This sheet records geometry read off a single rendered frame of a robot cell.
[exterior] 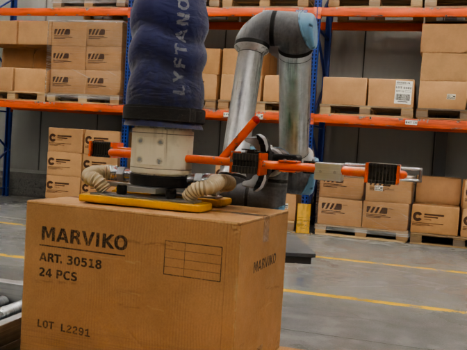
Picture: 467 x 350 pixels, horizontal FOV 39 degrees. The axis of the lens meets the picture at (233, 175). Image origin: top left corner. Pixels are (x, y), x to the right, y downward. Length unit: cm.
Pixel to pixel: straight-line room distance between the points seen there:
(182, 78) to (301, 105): 68
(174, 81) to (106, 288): 56
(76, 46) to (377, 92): 443
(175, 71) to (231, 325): 66
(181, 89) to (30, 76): 894
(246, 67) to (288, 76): 17
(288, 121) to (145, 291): 96
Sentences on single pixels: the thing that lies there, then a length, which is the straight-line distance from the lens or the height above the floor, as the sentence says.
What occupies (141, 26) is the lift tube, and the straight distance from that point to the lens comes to 179.
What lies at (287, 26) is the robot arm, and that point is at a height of 151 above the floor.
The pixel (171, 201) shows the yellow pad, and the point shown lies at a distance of 169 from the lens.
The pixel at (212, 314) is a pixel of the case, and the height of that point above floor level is 72.
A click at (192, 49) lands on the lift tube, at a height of 136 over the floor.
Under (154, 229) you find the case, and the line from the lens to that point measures 161.
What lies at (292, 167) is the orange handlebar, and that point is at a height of 107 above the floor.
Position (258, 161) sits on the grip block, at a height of 108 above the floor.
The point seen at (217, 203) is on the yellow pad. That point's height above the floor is 96.
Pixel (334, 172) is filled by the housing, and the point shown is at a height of 107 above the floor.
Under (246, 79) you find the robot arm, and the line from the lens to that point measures 214.
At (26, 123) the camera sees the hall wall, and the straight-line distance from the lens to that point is 1221.
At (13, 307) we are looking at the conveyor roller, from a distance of 233.
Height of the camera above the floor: 112
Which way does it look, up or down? 3 degrees down
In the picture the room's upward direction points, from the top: 4 degrees clockwise
